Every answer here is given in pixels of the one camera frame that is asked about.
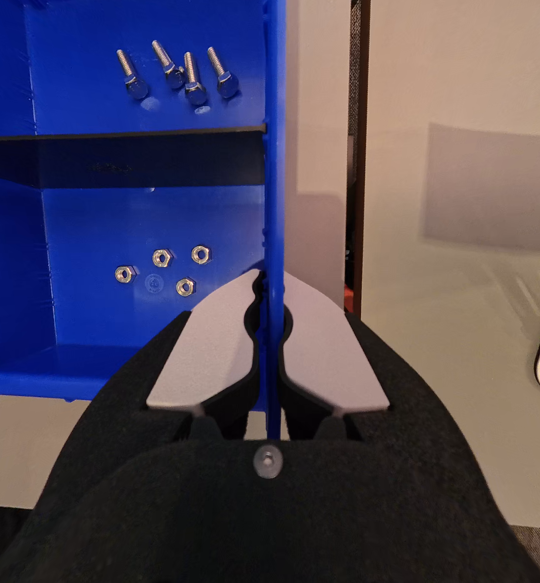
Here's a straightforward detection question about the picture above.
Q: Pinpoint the silver hex bolt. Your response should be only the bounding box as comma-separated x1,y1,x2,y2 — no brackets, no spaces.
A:
152,40,187,90
116,49,150,100
207,46,240,99
183,51,208,106

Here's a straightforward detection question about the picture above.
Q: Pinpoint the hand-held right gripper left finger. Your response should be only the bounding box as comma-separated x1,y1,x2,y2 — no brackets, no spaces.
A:
145,269,264,418

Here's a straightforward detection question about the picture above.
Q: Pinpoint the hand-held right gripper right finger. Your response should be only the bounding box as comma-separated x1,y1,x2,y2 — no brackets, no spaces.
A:
279,271,391,418

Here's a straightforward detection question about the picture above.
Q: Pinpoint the black bin divider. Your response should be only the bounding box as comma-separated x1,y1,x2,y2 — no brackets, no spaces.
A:
0,124,267,188

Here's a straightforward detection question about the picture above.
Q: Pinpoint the blue parts bin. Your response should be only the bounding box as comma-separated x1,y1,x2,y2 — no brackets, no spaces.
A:
0,0,293,440

